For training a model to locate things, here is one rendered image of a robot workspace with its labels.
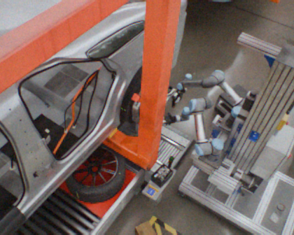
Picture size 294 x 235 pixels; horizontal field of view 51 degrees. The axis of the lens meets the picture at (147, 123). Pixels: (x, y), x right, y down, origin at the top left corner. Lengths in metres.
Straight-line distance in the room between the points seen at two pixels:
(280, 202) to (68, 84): 2.69
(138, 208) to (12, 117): 2.00
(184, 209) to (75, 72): 1.99
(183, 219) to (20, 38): 2.94
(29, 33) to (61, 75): 2.37
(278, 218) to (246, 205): 0.36
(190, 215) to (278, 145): 1.37
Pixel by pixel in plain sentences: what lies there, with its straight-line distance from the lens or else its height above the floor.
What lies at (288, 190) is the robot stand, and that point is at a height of 0.21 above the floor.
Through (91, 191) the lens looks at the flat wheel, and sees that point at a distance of 3.25.
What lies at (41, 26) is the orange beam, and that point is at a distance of 1.22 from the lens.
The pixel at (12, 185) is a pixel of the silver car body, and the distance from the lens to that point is 3.11.
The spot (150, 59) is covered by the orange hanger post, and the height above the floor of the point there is 2.00.
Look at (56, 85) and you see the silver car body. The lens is 3.46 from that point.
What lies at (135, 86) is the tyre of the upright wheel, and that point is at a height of 1.14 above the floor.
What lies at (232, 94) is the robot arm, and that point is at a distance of 3.39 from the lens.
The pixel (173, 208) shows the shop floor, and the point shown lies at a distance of 3.74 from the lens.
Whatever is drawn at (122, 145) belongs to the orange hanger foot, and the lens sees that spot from 3.29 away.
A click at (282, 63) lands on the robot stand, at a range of 2.40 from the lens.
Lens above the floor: 3.41
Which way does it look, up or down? 52 degrees down
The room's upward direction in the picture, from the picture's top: 5 degrees clockwise
